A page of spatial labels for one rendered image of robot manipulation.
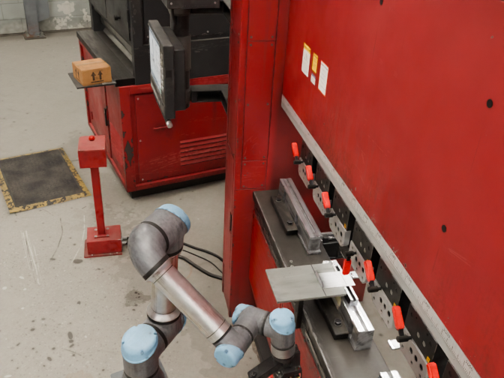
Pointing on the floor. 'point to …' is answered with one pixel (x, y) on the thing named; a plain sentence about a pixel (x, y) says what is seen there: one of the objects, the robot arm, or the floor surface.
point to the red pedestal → (91, 157)
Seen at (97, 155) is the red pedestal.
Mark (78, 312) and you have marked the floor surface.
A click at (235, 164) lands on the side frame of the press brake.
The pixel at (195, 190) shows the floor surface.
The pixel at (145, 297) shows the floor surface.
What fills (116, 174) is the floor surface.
